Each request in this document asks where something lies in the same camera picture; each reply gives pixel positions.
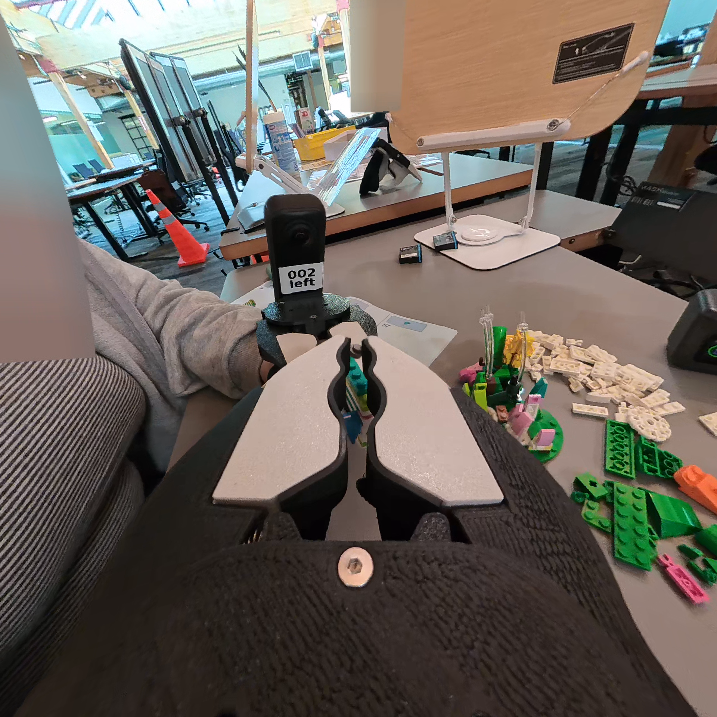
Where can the yellow plastic bin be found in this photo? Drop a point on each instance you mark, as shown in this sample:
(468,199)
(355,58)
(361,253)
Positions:
(313,145)

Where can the grey table with wooden edge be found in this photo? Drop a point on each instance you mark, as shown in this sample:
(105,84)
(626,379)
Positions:
(392,207)

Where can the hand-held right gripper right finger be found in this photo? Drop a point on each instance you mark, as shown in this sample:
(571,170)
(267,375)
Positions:
(437,437)

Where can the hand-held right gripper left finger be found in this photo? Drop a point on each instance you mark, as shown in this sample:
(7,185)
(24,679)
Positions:
(280,437)

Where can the wooden table black legs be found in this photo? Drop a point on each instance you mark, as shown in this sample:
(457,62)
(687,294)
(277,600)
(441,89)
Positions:
(672,89)

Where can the white wipes canister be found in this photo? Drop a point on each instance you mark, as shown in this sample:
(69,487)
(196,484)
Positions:
(283,145)

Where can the pile of white plates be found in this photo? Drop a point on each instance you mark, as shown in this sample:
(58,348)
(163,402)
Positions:
(605,369)

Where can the teal toy brick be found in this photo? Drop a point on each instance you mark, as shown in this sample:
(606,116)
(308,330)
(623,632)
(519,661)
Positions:
(357,375)

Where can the striped toy brick tower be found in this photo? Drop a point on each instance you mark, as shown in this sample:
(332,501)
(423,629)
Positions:
(358,409)

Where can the black device box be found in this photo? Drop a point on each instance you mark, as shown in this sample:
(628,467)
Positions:
(694,336)

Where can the scattered loose toy bricks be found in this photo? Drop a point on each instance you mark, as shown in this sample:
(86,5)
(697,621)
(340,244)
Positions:
(627,515)

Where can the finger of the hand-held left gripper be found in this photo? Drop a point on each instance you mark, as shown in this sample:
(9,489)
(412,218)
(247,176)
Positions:
(347,333)
(297,347)

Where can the white wall vent grille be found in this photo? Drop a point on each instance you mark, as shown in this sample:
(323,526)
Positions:
(302,61)

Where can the clear plastic sheet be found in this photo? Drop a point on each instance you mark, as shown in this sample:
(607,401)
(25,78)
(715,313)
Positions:
(347,168)

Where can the black equipment case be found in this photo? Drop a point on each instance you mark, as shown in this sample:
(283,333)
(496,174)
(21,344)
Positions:
(661,224)

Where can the small black battery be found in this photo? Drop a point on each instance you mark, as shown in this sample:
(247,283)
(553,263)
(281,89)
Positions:
(410,253)
(445,241)

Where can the orange traffic cone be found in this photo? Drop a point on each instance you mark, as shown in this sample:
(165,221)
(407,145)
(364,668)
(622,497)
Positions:
(182,235)

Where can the black leg desk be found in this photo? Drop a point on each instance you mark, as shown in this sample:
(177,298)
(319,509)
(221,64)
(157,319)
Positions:
(106,187)

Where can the idle black white gripper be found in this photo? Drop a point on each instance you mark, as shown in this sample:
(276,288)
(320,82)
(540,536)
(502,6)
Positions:
(386,168)

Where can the black framed rolling boards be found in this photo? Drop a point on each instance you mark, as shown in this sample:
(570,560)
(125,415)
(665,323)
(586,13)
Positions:
(162,112)

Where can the green brick tree model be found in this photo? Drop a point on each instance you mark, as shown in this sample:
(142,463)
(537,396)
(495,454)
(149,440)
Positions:
(504,392)

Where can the black wall plaque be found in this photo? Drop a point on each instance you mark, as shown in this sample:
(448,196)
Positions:
(594,53)

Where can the person's striped shirt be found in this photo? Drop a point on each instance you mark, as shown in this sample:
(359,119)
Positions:
(56,504)

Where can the orange long brick piece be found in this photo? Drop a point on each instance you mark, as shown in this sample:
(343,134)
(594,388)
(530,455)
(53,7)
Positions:
(697,484)

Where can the person's grey hoodie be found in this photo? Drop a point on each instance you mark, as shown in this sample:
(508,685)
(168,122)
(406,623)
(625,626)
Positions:
(123,336)

